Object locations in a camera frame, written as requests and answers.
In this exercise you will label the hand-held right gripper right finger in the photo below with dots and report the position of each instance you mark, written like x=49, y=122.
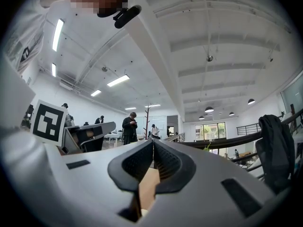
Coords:
x=203, y=188

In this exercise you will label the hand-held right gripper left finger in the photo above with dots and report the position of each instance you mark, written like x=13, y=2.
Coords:
x=90, y=185

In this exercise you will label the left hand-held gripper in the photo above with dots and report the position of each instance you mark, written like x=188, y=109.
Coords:
x=48, y=124

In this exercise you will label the green plant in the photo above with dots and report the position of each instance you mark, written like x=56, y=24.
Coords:
x=207, y=148

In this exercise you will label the fluorescent ceiling light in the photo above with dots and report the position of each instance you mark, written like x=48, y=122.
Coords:
x=58, y=34
x=152, y=105
x=54, y=69
x=118, y=80
x=95, y=93
x=130, y=108

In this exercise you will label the wooden coat rack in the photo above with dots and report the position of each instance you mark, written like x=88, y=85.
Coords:
x=148, y=123

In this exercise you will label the large window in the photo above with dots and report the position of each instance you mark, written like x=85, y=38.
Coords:
x=210, y=131

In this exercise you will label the stair railing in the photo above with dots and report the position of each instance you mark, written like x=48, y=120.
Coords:
x=177, y=137

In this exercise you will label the dark handrail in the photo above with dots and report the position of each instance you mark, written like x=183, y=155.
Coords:
x=236, y=140

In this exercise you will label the black office chair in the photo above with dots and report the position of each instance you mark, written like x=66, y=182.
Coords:
x=261, y=150

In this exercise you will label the metal balcony railing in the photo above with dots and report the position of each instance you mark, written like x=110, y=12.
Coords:
x=248, y=129

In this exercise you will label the black jacket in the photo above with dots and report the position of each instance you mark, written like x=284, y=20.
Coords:
x=277, y=138

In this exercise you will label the person's white shirt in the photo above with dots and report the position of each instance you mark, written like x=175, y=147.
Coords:
x=26, y=32

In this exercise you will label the round ceiling fixture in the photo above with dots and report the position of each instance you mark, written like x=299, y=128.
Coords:
x=209, y=58

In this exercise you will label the black head-mounted camera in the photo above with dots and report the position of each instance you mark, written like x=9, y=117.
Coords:
x=127, y=15

